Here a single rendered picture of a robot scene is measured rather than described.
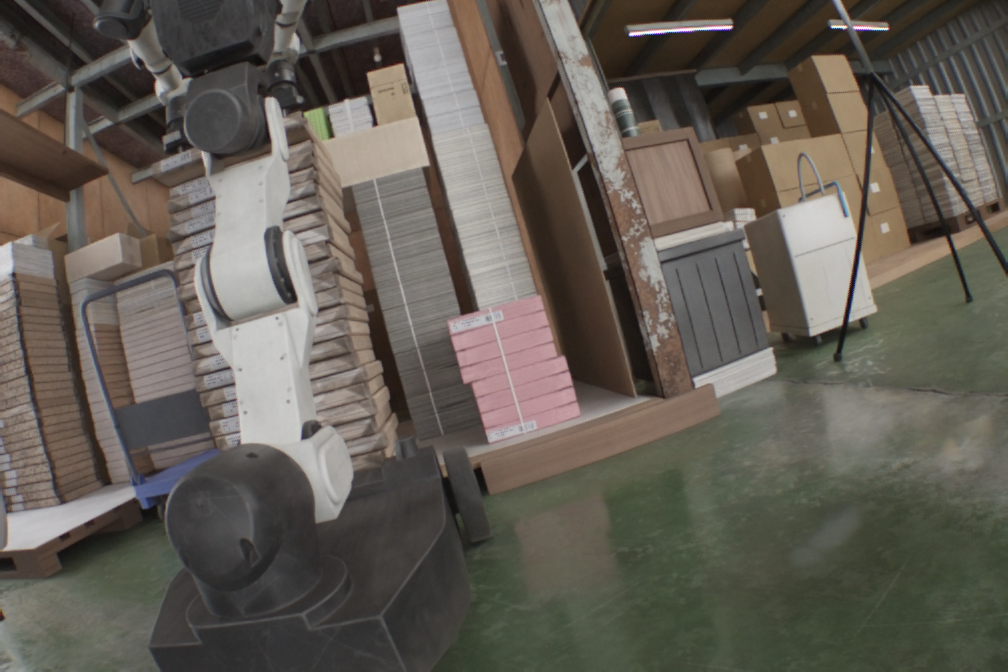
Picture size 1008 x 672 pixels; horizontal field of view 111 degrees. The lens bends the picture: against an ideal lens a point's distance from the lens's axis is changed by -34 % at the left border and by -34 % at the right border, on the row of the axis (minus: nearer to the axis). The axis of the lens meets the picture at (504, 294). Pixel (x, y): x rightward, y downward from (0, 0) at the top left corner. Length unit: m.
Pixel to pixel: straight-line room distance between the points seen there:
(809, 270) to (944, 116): 3.35
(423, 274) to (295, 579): 1.39
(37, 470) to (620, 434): 2.66
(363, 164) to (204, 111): 1.07
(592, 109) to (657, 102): 4.65
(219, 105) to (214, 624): 0.78
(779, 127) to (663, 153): 4.29
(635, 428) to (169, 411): 1.49
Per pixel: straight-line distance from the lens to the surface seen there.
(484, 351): 1.46
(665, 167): 1.70
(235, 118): 0.95
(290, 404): 0.83
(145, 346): 3.25
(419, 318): 1.81
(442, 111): 2.01
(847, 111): 4.58
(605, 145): 1.56
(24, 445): 3.02
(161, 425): 1.94
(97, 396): 3.19
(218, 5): 1.05
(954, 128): 5.21
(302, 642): 0.59
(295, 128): 1.44
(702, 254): 1.68
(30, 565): 2.01
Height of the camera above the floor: 0.42
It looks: 3 degrees up
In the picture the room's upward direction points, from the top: 16 degrees counter-clockwise
